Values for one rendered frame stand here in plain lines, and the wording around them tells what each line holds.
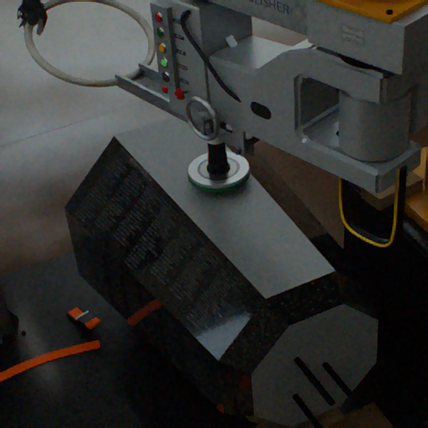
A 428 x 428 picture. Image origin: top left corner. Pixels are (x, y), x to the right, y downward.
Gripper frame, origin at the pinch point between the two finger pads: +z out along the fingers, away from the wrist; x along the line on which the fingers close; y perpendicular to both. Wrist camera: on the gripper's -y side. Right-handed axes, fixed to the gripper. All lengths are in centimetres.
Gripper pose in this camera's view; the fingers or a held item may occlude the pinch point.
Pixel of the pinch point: (33, 28)
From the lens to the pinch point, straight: 348.6
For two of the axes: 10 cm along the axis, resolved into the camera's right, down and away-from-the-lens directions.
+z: -2.0, 5.9, 7.8
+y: -2.9, 7.3, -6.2
